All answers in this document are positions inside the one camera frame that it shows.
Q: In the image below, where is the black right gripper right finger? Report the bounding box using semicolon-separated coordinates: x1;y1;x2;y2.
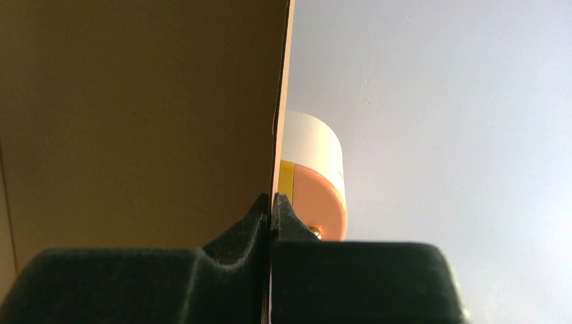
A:
270;194;469;323

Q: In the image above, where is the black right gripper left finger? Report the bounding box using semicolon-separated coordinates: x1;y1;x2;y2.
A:
1;194;269;323

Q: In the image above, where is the brown cardboard box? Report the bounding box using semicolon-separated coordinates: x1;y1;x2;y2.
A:
0;0;297;324

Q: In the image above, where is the white orange yellow cylinder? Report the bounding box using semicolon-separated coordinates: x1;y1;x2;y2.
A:
277;111;348;241

